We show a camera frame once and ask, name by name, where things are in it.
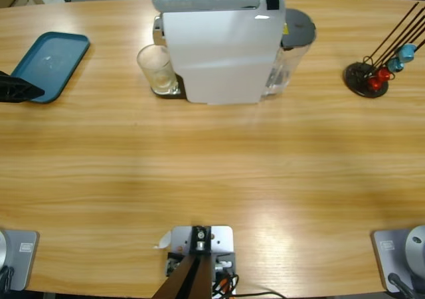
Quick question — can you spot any blue plastic tray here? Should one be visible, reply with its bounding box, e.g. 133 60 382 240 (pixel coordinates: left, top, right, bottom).
9 31 91 104

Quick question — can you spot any clear drinking glass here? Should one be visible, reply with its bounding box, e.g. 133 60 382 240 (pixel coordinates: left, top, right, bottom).
136 44 179 96

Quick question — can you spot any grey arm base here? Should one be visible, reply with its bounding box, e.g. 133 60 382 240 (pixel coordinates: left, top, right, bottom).
371 225 425 293
0 229 40 292

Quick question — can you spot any white capsule coffee machine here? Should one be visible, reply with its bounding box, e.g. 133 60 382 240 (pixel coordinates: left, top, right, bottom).
152 0 286 106

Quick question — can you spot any blue coffee capsule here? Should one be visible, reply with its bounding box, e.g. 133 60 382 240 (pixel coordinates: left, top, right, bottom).
398 44 418 63
386 58 405 74

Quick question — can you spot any clear water tank dark lid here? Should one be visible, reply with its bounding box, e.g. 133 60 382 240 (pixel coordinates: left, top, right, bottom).
261 8 317 96

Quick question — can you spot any black capsule holder with rods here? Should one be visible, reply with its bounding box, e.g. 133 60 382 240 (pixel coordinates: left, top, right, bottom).
343 1 425 99

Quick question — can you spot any white tape tab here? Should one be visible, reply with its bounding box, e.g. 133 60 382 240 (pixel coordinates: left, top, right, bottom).
153 231 173 250

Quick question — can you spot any black base cable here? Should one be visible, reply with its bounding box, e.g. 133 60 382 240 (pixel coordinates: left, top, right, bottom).
388 272 416 299
0 266 15 292

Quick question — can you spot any dark camera post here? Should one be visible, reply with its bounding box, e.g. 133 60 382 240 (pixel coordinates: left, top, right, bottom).
152 225 213 299

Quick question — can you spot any white camera mounting block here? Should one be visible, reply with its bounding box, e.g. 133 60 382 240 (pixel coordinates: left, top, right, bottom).
171 225 237 295

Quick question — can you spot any orange and black cable bundle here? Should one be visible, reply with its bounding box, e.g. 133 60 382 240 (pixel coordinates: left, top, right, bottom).
212 272 240 298

